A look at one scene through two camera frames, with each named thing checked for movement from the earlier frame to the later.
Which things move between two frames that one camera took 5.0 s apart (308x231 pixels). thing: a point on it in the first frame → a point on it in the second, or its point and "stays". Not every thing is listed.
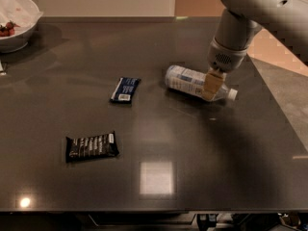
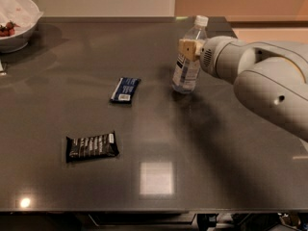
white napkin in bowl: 17,10 stays
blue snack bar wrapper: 125,89 stays
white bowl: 19,17 stays
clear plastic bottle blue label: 191,82 → 186,73
